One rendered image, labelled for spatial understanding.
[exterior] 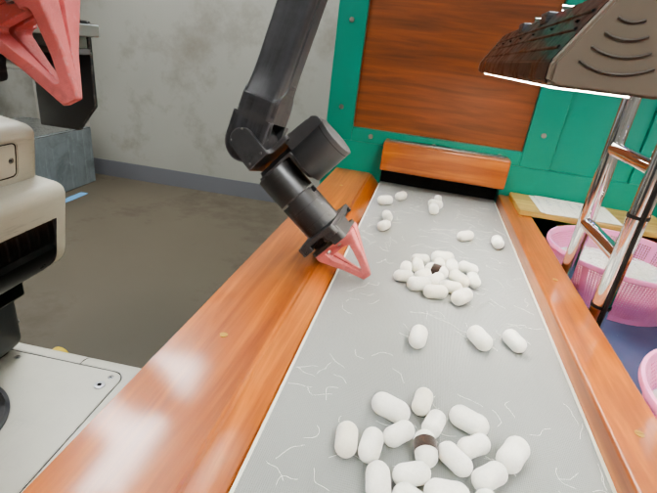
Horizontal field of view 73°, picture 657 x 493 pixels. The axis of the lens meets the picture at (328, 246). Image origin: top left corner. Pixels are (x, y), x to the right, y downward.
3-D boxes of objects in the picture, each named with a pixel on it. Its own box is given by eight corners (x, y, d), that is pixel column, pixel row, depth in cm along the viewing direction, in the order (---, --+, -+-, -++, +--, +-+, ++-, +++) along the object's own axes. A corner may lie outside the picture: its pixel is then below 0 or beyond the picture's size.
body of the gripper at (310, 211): (354, 211, 67) (322, 174, 66) (340, 234, 58) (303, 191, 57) (324, 236, 70) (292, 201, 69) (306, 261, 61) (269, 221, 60)
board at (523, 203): (518, 214, 97) (519, 209, 97) (508, 196, 111) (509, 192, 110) (682, 243, 92) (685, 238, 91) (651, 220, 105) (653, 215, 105)
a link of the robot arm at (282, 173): (261, 174, 66) (248, 181, 60) (294, 144, 64) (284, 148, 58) (292, 209, 67) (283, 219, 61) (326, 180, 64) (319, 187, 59)
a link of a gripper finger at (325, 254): (389, 251, 68) (349, 204, 67) (383, 270, 61) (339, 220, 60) (356, 275, 71) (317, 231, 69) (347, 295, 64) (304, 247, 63)
